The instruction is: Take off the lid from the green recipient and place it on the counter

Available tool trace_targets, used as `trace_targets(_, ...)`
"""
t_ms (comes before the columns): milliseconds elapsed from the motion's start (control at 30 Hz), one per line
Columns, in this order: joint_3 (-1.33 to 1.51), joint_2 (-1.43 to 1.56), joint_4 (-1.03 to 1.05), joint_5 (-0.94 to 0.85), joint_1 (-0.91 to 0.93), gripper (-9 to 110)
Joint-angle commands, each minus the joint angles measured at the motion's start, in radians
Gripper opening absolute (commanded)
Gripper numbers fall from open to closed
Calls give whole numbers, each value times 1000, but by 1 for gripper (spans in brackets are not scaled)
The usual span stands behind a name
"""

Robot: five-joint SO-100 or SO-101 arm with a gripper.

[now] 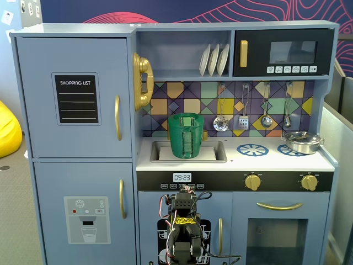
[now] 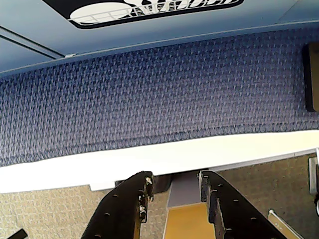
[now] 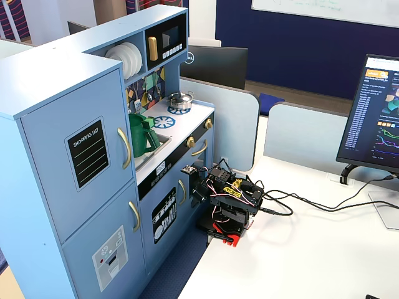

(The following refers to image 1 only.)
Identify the steel pot with lid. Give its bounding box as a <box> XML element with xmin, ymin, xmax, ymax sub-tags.
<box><xmin>281</xmin><ymin>131</ymin><xmax>325</xmax><ymax>155</ymax></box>

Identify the green plastic container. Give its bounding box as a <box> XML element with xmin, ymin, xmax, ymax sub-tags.
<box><xmin>168</xmin><ymin>121</ymin><xmax>205</xmax><ymax>160</ymax></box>

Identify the steel skimmer spoon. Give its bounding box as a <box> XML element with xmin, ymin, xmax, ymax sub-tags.
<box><xmin>212</xmin><ymin>83</ymin><xmax>229</xmax><ymax>133</ymax></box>

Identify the digital clock display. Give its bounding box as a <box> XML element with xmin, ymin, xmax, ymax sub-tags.
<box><xmin>173</xmin><ymin>172</ymin><xmax>192</xmax><ymax>183</ymax></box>

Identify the grey toy sink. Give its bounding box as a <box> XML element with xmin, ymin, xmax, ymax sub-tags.
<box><xmin>150</xmin><ymin>140</ymin><xmax>228</xmax><ymax>164</ymax></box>

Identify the black stove control panel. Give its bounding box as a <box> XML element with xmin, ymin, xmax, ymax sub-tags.
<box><xmin>137</xmin><ymin>171</ymin><xmax>334</xmax><ymax>192</ymax></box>

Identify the steel slotted spatula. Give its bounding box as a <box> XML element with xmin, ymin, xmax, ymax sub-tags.
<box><xmin>238</xmin><ymin>83</ymin><xmax>250</xmax><ymax>131</ymax></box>

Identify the gold toy telephone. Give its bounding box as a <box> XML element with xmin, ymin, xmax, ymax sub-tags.
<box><xmin>132</xmin><ymin>52</ymin><xmax>154</xmax><ymax>112</ymax></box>

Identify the blue dishwasher door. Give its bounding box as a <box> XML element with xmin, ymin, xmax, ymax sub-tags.
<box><xmin>137</xmin><ymin>191</ymin><xmax>233</xmax><ymax>265</ymax></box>

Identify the white toy plate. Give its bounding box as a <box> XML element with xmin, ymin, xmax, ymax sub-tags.
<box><xmin>199</xmin><ymin>44</ymin><xmax>211</xmax><ymax>77</ymax></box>
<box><xmin>208</xmin><ymin>43</ymin><xmax>221</xmax><ymax>77</ymax></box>
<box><xmin>217</xmin><ymin>43</ymin><xmax>230</xmax><ymax>76</ymax></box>

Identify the steel ladle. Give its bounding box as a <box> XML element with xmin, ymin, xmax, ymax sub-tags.
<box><xmin>260</xmin><ymin>82</ymin><xmax>273</xmax><ymax>129</ymax></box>

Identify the gold stove knob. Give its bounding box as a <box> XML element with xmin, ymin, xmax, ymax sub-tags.
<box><xmin>244</xmin><ymin>173</ymin><xmax>262</xmax><ymax>192</ymax></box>
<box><xmin>300</xmin><ymin>174</ymin><xmax>319</xmax><ymax>192</ymax></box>

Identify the blue oven door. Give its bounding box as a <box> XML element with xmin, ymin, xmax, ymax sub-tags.
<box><xmin>232</xmin><ymin>192</ymin><xmax>330</xmax><ymax>265</ymax></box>

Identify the black shopping list chalkboard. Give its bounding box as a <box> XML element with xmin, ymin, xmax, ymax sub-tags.
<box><xmin>51</xmin><ymin>72</ymin><xmax>102</xmax><ymax>126</ymax></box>

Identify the small steel spoon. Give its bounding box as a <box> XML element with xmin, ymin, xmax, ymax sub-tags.
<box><xmin>283</xmin><ymin>82</ymin><xmax>294</xmax><ymax>128</ymax></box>

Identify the black microwave door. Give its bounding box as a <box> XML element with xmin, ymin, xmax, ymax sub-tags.
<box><xmin>233</xmin><ymin>29</ymin><xmax>334</xmax><ymax>77</ymax></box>

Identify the blue freezer door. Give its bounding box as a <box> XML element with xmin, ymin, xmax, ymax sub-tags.
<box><xmin>33</xmin><ymin>162</ymin><xmax>136</xmax><ymax>265</ymax></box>

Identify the blue fridge door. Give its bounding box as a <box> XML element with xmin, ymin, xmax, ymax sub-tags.
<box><xmin>15</xmin><ymin>37</ymin><xmax>133</xmax><ymax>158</ymax></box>

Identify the blue toy kitchen cabinet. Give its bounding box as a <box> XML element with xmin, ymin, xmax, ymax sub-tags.
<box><xmin>9</xmin><ymin>20</ymin><xmax>340</xmax><ymax>265</ymax></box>

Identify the grey ice dispenser panel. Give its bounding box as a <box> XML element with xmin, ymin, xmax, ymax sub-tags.
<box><xmin>63</xmin><ymin>196</ymin><xmax>111</xmax><ymax>245</ymax></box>

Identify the grey office partition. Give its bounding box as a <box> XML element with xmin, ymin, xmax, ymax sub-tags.
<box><xmin>321</xmin><ymin>74</ymin><xmax>353</xmax><ymax>265</ymax></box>

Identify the yellow beanbag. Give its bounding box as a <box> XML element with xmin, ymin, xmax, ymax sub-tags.
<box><xmin>0</xmin><ymin>99</ymin><xmax>23</xmax><ymax>159</ymax></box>

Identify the long gold fridge handle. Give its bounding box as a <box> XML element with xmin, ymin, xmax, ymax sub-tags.
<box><xmin>114</xmin><ymin>95</ymin><xmax>122</xmax><ymax>141</ymax></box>

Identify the red and white cable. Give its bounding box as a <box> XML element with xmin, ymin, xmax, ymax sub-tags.
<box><xmin>159</xmin><ymin>194</ymin><xmax>177</xmax><ymax>241</ymax></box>

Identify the short gold freezer handle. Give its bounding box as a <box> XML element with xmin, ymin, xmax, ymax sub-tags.
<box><xmin>119</xmin><ymin>179</ymin><xmax>127</xmax><ymax>220</ymax></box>

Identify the gold microwave handle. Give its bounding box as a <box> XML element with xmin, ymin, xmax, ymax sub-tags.
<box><xmin>239</xmin><ymin>40</ymin><xmax>248</xmax><ymax>68</ymax></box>

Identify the gold dishwasher handle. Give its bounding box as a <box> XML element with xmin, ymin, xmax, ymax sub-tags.
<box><xmin>218</xmin><ymin>218</ymin><xmax>224</xmax><ymax>256</ymax></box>

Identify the gold oven handle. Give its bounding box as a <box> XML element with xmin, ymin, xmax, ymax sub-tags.
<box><xmin>256</xmin><ymin>202</ymin><xmax>304</xmax><ymax>211</ymax></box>

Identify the black cable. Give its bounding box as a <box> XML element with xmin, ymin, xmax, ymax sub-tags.
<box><xmin>196</xmin><ymin>191</ymin><xmax>242</xmax><ymax>262</ymax></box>

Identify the white wall photo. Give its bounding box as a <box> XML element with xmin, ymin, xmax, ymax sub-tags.
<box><xmin>1</xmin><ymin>10</ymin><xmax>14</xmax><ymax>25</ymax></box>

